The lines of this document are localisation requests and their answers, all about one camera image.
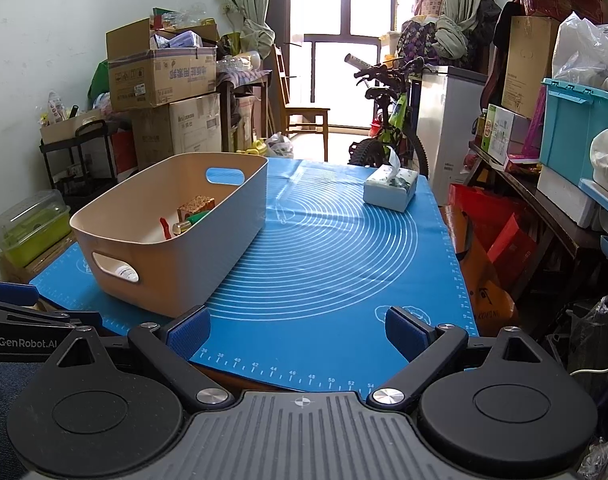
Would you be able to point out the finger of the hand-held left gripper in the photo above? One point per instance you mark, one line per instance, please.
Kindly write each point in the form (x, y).
(8, 292)

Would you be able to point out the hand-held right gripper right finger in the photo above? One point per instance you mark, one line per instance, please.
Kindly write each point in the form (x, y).
(404, 330)

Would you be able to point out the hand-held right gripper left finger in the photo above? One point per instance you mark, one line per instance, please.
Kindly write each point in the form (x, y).
(188, 330)

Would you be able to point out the white small bottle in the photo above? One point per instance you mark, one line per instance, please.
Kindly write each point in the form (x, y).
(124, 272)

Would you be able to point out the beige plastic storage bin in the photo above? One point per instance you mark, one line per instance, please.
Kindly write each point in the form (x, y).
(223, 240)

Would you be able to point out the yellow small item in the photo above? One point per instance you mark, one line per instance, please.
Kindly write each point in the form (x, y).
(177, 228)

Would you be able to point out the green marker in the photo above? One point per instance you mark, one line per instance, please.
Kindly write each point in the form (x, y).
(199, 217)

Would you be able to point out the brown cork box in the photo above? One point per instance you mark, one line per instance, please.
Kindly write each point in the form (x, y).
(196, 205)

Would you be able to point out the flat cardboard box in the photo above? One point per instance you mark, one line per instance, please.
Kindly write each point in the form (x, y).
(38, 260)

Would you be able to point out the green plastic container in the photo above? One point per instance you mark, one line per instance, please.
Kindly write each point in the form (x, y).
(31, 235)

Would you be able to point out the orange paper bag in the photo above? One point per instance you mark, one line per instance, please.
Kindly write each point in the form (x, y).
(484, 290)

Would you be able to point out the blue silicone mat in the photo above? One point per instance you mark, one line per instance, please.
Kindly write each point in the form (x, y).
(334, 260)

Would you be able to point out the tissue pack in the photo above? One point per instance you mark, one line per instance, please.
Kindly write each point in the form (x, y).
(389, 195)

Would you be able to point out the red paper bag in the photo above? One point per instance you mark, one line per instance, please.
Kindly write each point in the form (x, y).
(509, 240)

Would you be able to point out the black utility cart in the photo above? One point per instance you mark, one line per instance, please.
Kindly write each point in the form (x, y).
(58, 160)

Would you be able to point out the small cardboard box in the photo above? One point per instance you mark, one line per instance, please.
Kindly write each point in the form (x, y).
(63, 127)

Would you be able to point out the dark wooden side table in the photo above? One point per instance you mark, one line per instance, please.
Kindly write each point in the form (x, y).
(549, 220)

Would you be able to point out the black plastic bag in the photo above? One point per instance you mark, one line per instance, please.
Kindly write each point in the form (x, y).
(594, 340)

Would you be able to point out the yellow bag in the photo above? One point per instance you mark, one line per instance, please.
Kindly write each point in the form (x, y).
(254, 148)

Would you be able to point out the pink flat box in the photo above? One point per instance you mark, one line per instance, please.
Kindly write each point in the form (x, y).
(521, 162)

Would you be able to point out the large taped cardboard box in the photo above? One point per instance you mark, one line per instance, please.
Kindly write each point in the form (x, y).
(183, 125)

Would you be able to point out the green black bicycle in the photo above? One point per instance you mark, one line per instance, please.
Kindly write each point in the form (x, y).
(394, 120)

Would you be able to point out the white chest freezer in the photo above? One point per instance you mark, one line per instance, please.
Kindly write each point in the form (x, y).
(451, 125)

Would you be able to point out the white foam box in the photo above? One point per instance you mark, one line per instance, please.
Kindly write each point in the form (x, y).
(569, 195)

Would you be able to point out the green white printed box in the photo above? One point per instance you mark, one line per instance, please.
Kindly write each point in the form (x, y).
(504, 132)

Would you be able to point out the wooden chair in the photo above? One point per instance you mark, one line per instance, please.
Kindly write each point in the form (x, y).
(304, 112)

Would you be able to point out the wooden desk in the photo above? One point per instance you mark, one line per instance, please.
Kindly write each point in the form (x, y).
(244, 90)

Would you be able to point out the open cardboard box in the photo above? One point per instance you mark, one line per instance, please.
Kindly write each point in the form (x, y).
(158, 80)

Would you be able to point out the teal storage bin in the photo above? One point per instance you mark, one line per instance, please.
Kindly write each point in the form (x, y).
(579, 130)

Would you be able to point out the tall cardboard box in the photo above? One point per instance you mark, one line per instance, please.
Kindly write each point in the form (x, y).
(526, 70)

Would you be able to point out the floral cloth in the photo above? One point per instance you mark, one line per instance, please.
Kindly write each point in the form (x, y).
(416, 42)

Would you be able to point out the green curtain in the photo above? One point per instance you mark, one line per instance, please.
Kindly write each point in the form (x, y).
(461, 10)
(249, 15)

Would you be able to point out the large white plastic bag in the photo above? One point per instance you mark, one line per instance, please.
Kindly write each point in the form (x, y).
(589, 50)

